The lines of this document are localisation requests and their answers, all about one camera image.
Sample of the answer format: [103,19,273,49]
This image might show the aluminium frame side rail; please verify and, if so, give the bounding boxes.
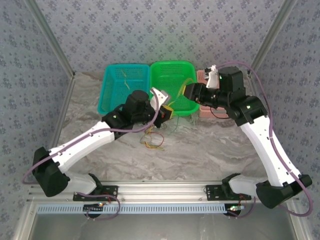
[48,74,77,151]
[247,71,281,151]

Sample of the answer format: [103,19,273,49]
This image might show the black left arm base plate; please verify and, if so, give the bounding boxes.
[72,185,119,202]

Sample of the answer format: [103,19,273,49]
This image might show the small black controller board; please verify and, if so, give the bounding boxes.
[83,203,105,214]
[225,204,245,218]

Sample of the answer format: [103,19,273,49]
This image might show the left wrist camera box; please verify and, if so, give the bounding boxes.
[149,86,172,106]

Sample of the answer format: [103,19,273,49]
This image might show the aluminium frame post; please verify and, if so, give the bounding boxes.
[26,0,76,79]
[11,201,38,240]
[286,201,310,240]
[246,0,300,78]

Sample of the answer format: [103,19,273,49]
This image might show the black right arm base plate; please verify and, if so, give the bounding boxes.
[205,184,252,202]

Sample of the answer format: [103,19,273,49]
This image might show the thin red cable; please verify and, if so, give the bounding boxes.
[139,131,165,148]

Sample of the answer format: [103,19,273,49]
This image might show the light blue slotted cable duct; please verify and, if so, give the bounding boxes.
[36,202,228,215]

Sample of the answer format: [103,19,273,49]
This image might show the aluminium mounting rail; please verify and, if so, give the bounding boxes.
[26,180,300,204]

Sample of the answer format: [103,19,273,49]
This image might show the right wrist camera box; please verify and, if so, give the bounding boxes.
[203,64,221,89]

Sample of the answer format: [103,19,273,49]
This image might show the teal plastic basket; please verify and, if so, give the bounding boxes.
[96,63,151,116]

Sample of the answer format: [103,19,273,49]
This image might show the pink plastic basket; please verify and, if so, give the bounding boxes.
[196,69,232,120]

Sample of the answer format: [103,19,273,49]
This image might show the grey metal panel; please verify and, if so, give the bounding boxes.
[23,212,301,240]

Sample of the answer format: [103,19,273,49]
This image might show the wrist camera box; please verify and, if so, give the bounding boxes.
[149,86,172,106]
[203,64,221,89]

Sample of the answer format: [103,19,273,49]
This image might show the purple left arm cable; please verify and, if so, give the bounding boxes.
[22,91,161,222]

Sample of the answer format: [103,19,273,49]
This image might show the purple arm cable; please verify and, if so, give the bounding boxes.
[217,61,315,220]
[22,91,161,222]

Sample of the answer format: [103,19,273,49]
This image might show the thin green cable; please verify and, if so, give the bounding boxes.
[167,113,182,136]

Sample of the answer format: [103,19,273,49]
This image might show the green plastic basket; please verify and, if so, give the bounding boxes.
[149,60,201,118]

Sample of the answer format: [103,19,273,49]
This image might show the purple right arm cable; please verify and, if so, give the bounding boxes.
[217,61,315,220]

